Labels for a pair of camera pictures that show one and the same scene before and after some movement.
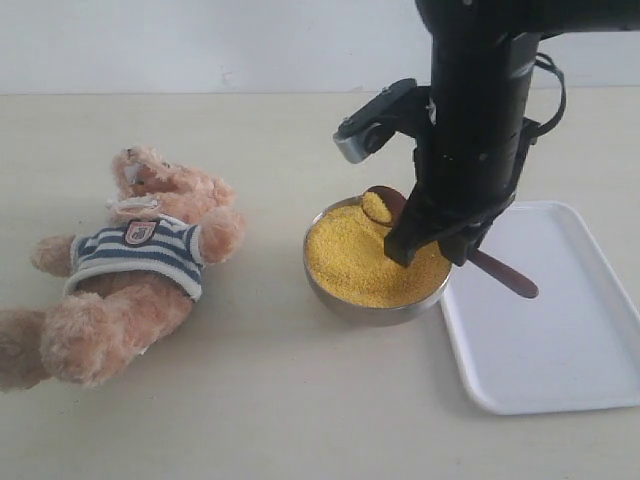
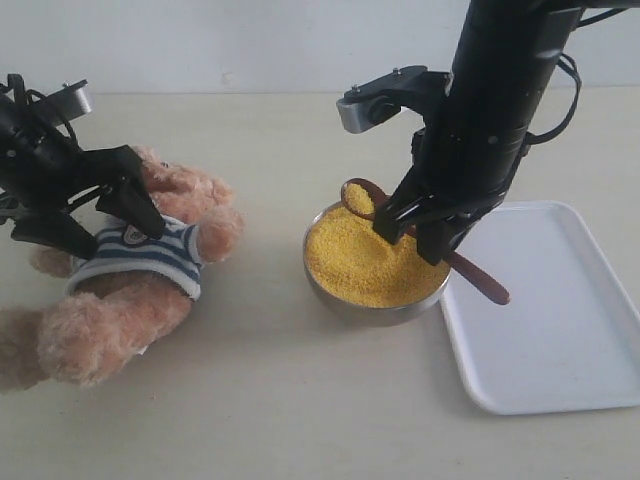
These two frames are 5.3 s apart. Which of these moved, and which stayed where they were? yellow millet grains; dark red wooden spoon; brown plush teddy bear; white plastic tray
Moved: dark red wooden spoon
Stayed: brown plush teddy bear; yellow millet grains; white plastic tray
